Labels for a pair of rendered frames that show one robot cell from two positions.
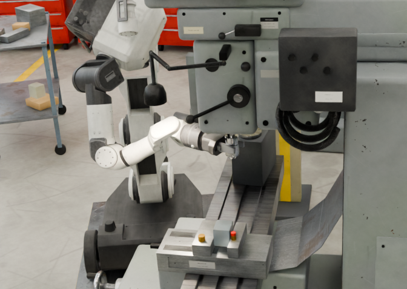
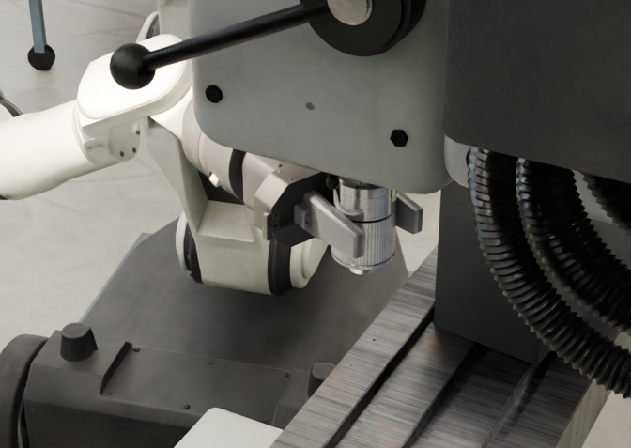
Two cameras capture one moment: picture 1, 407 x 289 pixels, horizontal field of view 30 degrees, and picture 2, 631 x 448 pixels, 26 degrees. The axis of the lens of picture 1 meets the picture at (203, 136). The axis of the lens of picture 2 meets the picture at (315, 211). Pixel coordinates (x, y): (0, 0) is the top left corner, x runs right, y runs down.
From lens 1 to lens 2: 1.57 m
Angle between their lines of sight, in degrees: 15
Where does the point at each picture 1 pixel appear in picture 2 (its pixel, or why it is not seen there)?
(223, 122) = (289, 109)
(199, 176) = not seen: hidden behind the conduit
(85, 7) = not seen: outside the picture
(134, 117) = (176, 17)
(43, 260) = not seen: hidden behind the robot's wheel
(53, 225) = (92, 254)
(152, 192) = (238, 261)
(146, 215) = (218, 323)
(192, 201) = (373, 307)
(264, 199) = (522, 426)
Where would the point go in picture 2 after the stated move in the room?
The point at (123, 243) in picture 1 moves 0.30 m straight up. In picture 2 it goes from (100, 409) to (80, 217)
